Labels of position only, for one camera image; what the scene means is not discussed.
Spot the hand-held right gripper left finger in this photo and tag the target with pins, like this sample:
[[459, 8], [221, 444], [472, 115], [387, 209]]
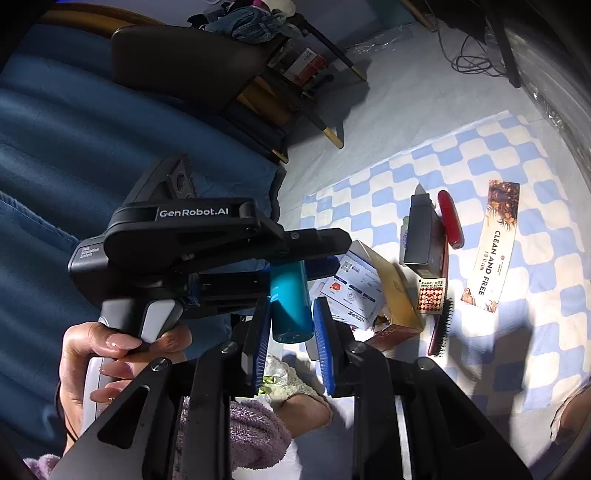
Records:
[[259, 355]]

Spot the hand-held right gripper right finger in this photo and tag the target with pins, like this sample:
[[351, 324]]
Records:
[[323, 355]]

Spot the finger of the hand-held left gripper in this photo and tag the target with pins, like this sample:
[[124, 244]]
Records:
[[226, 293], [318, 241]]

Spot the teal bottle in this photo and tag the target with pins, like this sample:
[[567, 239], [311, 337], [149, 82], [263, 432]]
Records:
[[291, 300]]

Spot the white cardboard box container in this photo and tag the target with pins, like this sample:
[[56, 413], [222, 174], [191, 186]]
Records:
[[397, 295]]

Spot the black box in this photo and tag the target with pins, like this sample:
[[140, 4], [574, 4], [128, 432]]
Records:
[[422, 240]]

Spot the dark red hairbrush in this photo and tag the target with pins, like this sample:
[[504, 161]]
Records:
[[441, 328]]

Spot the red checkered sachet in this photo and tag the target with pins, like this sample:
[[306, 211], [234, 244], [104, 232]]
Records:
[[433, 295]]

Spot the long printed packet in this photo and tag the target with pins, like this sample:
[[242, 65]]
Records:
[[496, 244]]

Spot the person's left hand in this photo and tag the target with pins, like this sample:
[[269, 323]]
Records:
[[76, 364]]

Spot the white printed carton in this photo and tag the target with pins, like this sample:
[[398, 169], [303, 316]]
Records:
[[355, 286]]

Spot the small green bottle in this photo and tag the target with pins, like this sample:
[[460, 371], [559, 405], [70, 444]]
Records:
[[404, 230]]

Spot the red case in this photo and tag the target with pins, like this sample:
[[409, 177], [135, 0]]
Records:
[[450, 217]]

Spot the blue bedding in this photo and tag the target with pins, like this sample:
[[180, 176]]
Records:
[[55, 138]]

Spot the red white box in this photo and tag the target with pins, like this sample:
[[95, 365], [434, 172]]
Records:
[[302, 62]]

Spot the black chair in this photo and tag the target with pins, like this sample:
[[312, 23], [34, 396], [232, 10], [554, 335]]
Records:
[[184, 60]]

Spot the pile of clothes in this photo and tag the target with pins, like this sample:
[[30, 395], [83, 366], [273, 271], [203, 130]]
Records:
[[249, 25]]

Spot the blue white checkered mat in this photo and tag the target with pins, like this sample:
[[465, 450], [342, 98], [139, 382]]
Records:
[[531, 152]]

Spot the person's right leg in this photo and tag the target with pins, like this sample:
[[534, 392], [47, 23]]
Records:
[[572, 415]]

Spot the clear plastic package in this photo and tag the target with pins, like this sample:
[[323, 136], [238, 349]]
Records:
[[549, 106]]

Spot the black furniture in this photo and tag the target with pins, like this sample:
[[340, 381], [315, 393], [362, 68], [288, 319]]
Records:
[[505, 41]]

